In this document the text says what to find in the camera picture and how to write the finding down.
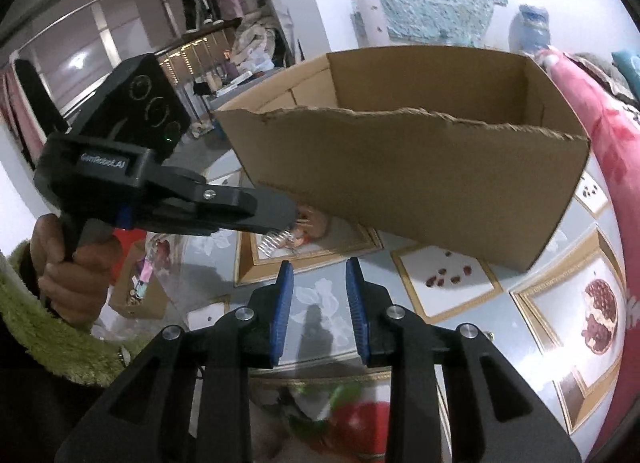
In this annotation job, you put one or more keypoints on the teal pillow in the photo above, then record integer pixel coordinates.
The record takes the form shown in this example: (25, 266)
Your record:
(627, 70)

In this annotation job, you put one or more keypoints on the small cardboard box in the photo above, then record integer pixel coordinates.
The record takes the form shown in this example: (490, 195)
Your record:
(145, 303)

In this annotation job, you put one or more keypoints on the sliding glass door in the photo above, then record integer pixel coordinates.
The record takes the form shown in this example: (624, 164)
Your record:
(100, 28)

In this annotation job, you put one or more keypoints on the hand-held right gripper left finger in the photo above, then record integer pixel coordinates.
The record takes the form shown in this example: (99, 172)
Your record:
(282, 313)

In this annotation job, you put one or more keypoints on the red curtain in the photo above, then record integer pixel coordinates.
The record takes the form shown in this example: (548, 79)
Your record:
(20, 118)

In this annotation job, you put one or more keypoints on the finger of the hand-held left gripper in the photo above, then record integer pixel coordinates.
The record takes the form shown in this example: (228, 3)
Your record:
(230, 203)

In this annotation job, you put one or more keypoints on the beige cloth pile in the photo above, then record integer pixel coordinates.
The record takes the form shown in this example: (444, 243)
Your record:
(257, 43)

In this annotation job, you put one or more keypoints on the pink blanket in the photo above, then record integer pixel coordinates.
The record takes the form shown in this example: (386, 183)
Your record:
(600, 133)

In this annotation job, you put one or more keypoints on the clear plastic packet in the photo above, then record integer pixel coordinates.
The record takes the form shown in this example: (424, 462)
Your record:
(277, 242)

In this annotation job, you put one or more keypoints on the black white hanging garment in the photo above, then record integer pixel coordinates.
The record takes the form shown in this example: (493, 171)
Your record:
(196, 0)

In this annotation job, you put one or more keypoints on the fruit print tablecloth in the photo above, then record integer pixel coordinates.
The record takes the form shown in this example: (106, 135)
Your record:
(500, 343)

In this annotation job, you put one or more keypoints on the person's left hand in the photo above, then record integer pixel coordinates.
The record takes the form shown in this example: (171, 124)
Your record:
(85, 283)

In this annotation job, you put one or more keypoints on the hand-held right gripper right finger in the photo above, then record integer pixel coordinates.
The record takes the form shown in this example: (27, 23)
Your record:
(357, 313)

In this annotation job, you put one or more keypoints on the person's left forearm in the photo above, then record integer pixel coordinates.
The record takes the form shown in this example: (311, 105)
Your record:
(30, 323)

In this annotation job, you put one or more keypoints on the large brown cardboard box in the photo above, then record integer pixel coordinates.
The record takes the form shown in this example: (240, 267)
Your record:
(400, 168)

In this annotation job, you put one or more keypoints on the dark wooden shelf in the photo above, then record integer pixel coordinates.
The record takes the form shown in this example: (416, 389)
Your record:
(195, 68)

